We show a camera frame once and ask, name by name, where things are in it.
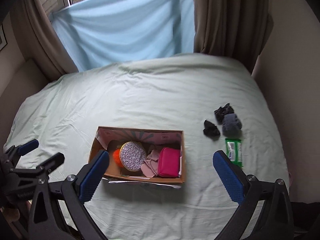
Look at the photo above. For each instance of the framed wall picture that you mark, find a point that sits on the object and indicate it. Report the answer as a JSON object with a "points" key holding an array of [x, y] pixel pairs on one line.
{"points": [[3, 40]]}

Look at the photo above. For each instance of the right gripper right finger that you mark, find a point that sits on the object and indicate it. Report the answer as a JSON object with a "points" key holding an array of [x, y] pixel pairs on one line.
{"points": [[275, 220]]}

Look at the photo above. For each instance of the pink fabric cloth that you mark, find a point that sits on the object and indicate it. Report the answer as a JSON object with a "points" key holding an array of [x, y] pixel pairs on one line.
{"points": [[149, 167]]}

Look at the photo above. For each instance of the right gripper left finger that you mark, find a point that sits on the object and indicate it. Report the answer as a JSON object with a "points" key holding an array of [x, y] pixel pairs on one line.
{"points": [[57, 210]]}

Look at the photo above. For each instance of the brown curtain right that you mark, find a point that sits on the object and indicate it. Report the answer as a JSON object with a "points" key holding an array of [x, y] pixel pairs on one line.
{"points": [[233, 28]]}

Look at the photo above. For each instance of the round glitter pad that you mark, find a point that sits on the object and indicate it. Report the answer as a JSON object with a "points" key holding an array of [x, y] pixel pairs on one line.
{"points": [[132, 155]]}

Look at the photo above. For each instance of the left hand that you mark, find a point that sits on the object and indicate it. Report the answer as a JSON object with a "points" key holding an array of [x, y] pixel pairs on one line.
{"points": [[14, 214]]}

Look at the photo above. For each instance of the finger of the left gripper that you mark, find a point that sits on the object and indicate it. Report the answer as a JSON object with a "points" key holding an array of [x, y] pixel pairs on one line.
{"points": [[44, 169], [15, 152]]}

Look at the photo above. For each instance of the magenta zip pouch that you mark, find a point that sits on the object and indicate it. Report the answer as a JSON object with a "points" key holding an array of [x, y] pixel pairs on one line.
{"points": [[169, 163]]}

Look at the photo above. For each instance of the pale green bed sheet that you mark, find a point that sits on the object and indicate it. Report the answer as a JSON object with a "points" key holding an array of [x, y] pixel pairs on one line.
{"points": [[177, 93]]}

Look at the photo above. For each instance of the light blue hanging sheet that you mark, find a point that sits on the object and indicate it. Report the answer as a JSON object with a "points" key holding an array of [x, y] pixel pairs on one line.
{"points": [[96, 33]]}

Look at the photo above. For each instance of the brown curtain left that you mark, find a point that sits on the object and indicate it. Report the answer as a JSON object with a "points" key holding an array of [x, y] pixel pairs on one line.
{"points": [[37, 40]]}

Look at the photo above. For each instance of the small black scrunchie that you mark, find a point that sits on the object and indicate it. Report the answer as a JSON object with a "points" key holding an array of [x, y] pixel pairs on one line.
{"points": [[211, 130]]}

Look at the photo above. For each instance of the cardboard box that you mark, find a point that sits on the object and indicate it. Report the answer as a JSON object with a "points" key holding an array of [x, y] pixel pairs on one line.
{"points": [[111, 138]]}

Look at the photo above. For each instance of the brown curtain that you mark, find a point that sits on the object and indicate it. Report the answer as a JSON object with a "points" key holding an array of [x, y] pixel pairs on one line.
{"points": [[37, 40], [233, 28]]}

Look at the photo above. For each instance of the orange fluffy pompom toy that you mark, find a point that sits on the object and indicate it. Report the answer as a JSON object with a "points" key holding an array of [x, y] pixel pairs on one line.
{"points": [[116, 158]]}

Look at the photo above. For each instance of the green tissue packet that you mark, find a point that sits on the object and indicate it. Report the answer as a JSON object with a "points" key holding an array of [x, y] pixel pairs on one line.
{"points": [[234, 151]]}

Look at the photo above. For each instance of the grey fluffy scrunchie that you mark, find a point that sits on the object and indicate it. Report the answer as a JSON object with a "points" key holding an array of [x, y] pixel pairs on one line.
{"points": [[231, 125]]}

